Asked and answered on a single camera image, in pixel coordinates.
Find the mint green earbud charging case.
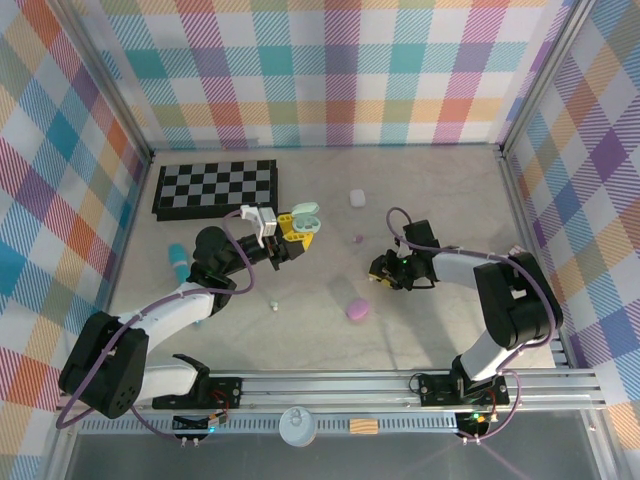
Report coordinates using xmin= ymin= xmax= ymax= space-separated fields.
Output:
xmin=288 ymin=201 xmax=321 ymax=235

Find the purple earbud charging case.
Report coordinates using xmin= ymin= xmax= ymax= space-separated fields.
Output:
xmin=345 ymin=297 xmax=372 ymax=324

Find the teal cylinder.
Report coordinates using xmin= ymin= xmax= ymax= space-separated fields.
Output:
xmin=167 ymin=243 xmax=194 ymax=284

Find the black folding chessboard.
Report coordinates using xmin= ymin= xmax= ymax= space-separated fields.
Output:
xmin=151 ymin=159 xmax=280 ymax=223

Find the white round lid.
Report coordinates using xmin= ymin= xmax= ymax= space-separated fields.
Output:
xmin=278 ymin=405 xmax=318 ymax=448

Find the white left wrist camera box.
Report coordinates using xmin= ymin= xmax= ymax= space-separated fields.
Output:
xmin=239 ymin=204 xmax=279 ymax=250

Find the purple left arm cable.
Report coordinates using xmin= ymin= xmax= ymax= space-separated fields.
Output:
xmin=54 ymin=209 xmax=259 ymax=445

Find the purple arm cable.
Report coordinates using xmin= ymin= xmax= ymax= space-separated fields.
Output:
xmin=54 ymin=209 xmax=259 ymax=445
xmin=386 ymin=206 xmax=559 ymax=444

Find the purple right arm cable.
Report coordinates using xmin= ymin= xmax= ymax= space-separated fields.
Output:
xmin=386 ymin=206 xmax=559 ymax=444

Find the aluminium side rail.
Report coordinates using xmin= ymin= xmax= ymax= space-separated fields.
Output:
xmin=89 ymin=157 xmax=154 ymax=374
xmin=497 ymin=149 xmax=576 ymax=371

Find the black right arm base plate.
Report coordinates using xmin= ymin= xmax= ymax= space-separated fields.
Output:
xmin=417 ymin=372 xmax=511 ymax=407

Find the aluminium front rail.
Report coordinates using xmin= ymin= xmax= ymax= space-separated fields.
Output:
xmin=54 ymin=368 xmax=607 ymax=416

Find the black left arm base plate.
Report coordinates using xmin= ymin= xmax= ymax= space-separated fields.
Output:
xmin=151 ymin=375 xmax=245 ymax=410

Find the aluminium frame post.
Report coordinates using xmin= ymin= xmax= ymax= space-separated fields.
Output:
xmin=497 ymin=0 xmax=596 ymax=159
xmin=52 ymin=0 xmax=156 ymax=166

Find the grey slotted cable duct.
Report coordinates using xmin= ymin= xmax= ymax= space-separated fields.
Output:
xmin=77 ymin=417 xmax=464 ymax=435

